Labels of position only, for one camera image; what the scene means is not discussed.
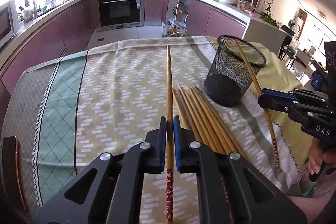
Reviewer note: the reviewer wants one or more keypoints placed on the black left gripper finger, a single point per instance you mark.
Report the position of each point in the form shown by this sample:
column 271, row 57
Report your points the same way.
column 231, row 189
column 109, row 189

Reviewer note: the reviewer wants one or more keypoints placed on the patterned tablecloth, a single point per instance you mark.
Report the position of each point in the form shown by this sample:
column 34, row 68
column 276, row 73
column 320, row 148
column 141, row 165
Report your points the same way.
column 67, row 111

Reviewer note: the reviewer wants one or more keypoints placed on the wooden chair back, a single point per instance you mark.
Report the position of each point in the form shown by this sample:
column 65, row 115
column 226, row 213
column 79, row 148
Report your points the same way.
column 11, row 172

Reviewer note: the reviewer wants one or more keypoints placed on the person's right hand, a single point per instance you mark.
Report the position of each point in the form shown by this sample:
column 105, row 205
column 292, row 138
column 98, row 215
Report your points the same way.
column 317, row 157

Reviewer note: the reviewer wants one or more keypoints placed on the oil bottle on floor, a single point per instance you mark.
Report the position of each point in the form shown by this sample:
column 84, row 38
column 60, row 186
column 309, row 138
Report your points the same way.
column 167, row 29

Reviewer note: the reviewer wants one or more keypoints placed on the purple kitchen cabinets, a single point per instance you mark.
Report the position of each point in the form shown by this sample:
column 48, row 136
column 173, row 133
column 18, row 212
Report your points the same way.
column 62, row 31

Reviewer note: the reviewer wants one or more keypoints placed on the black built-in oven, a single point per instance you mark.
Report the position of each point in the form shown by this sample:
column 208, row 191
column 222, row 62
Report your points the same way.
column 121, row 13

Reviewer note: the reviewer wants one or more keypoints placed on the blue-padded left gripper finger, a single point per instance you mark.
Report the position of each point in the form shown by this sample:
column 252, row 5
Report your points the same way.
column 273, row 94

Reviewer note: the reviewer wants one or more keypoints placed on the black mesh pen cup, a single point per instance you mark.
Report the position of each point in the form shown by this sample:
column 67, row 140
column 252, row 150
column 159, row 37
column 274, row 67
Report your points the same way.
column 228, row 78

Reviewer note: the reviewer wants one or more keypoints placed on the white microwave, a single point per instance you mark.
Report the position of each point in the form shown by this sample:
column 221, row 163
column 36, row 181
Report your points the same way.
column 9, row 24

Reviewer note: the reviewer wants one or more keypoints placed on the chopstick with red end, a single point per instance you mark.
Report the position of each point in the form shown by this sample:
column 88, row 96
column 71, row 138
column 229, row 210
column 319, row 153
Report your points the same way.
column 169, row 142

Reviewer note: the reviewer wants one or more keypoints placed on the pink sleeve forearm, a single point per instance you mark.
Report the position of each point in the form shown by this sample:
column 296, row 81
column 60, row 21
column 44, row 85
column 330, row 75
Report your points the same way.
column 312, row 207

